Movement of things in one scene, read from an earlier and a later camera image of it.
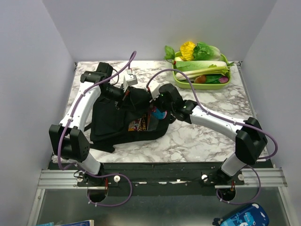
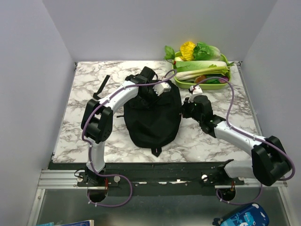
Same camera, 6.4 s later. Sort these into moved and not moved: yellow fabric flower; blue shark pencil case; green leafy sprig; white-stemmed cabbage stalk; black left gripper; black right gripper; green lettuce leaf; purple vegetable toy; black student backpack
Moved: black left gripper; black right gripper; black student backpack
Not moved: white-stemmed cabbage stalk; green leafy sprig; purple vegetable toy; blue shark pencil case; green lettuce leaf; yellow fabric flower
